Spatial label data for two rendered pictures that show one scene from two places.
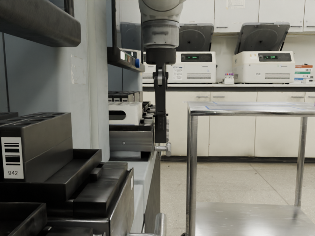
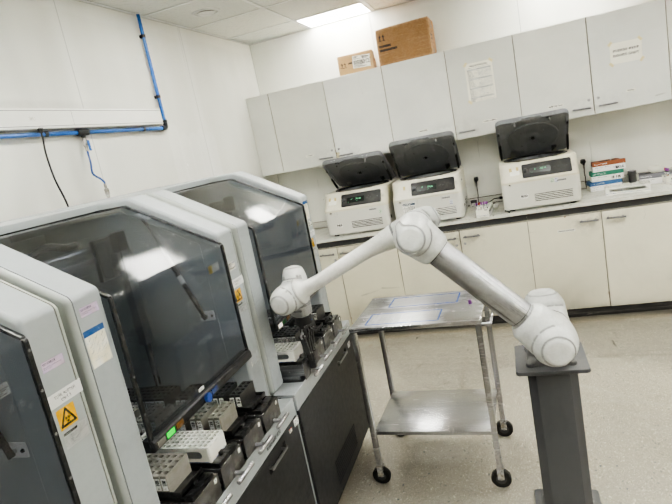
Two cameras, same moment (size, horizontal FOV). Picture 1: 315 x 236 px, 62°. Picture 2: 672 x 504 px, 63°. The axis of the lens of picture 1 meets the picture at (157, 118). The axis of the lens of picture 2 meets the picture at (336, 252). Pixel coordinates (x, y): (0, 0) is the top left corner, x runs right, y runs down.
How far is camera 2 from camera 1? 1.76 m
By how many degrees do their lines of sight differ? 16
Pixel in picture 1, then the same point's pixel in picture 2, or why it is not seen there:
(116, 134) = (284, 368)
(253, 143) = not seen: hidden behind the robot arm
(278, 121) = (566, 258)
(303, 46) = (614, 124)
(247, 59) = (505, 177)
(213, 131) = not seen: hidden behind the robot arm
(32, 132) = (242, 394)
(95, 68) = (263, 347)
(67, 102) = (251, 374)
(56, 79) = (246, 368)
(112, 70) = not seen: hidden behind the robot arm
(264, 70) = (532, 189)
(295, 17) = (578, 95)
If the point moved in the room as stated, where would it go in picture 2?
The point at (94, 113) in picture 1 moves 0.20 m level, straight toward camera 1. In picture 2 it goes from (267, 366) to (260, 388)
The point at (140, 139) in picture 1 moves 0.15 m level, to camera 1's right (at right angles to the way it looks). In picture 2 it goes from (297, 369) to (331, 366)
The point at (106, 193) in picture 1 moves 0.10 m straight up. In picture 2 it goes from (262, 408) to (255, 382)
